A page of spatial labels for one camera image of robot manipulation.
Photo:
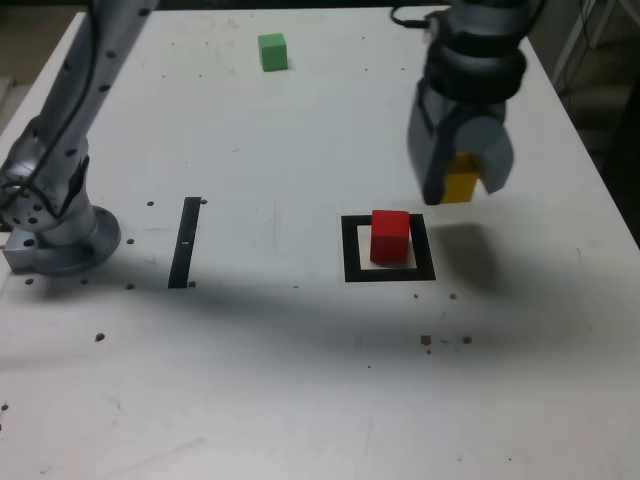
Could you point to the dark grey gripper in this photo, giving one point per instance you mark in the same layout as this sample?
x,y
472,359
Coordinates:
x,y
480,110

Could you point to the yellow cube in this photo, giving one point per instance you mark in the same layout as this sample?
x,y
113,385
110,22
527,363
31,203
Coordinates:
x,y
457,187

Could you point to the red cube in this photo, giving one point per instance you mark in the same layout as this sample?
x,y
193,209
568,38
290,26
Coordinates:
x,y
390,240

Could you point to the green cube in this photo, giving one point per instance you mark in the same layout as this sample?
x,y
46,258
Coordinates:
x,y
273,55

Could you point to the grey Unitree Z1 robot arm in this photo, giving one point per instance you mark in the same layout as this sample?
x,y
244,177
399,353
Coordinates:
x,y
55,210

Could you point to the black tape square outline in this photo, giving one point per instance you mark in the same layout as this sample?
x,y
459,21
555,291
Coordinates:
x,y
350,250

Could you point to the black tape strip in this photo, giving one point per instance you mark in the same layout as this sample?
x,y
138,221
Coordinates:
x,y
184,245

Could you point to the white metal frame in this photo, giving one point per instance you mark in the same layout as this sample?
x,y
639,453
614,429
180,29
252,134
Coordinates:
x,y
567,50

